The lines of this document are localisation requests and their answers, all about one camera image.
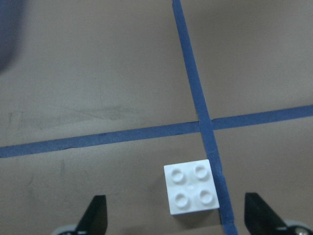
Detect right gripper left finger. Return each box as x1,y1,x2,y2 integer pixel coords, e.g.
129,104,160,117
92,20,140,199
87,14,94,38
74,195,108,235

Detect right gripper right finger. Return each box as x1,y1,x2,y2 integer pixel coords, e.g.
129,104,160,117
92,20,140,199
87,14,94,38
245,192,290,235

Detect white block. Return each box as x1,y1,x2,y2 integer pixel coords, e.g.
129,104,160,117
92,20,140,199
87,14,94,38
164,159,220,215

